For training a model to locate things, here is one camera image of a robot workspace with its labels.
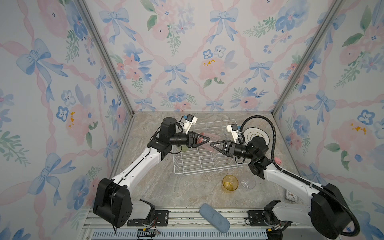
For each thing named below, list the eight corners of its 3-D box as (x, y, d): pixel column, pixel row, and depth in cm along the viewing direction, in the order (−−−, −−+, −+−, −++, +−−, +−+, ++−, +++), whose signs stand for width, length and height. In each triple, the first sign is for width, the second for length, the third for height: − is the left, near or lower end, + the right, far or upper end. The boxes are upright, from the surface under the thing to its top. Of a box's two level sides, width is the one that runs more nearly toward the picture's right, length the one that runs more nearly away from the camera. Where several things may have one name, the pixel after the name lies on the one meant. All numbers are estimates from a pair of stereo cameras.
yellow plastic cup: (221, 191, 84) (224, 186, 77) (220, 180, 88) (223, 174, 81) (235, 191, 84) (238, 186, 77) (233, 180, 88) (236, 174, 81)
